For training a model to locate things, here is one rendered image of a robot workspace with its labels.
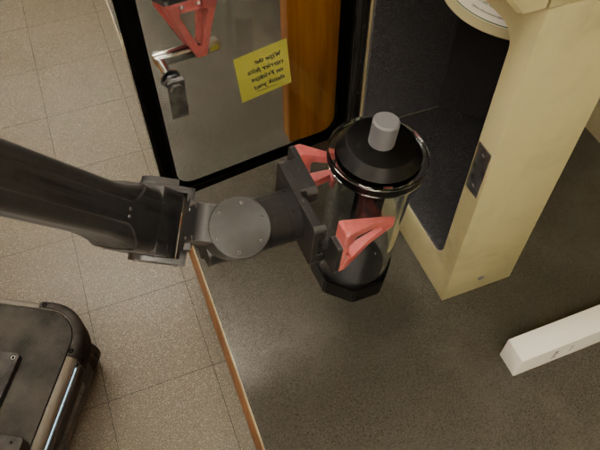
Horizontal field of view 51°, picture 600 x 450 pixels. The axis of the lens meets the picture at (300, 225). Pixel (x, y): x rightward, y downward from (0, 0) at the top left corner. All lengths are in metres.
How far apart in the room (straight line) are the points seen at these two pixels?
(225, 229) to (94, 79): 2.23
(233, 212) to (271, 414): 0.33
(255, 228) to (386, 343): 0.35
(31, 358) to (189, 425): 0.45
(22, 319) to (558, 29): 1.52
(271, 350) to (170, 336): 1.12
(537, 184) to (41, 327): 1.35
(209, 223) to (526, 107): 0.32
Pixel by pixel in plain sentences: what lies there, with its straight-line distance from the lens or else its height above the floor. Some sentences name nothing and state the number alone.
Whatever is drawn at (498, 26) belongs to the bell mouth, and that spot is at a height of 1.33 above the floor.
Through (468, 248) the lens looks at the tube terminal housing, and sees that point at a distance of 0.81.
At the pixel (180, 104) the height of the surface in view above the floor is 1.17.
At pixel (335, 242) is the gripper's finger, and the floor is 1.18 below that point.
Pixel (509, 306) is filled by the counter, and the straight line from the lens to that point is 0.93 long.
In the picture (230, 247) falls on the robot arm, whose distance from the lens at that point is 0.57.
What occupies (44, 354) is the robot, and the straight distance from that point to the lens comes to 1.75.
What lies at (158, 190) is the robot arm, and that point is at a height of 1.25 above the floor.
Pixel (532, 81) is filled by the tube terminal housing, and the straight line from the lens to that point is 0.62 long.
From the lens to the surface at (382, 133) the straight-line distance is 0.63.
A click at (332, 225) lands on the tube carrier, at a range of 0.72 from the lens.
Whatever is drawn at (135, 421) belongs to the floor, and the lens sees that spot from 1.87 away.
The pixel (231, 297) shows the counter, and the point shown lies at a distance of 0.90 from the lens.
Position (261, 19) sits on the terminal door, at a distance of 0.81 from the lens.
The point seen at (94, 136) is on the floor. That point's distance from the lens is 2.53.
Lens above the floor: 1.71
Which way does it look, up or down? 54 degrees down
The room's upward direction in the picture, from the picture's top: straight up
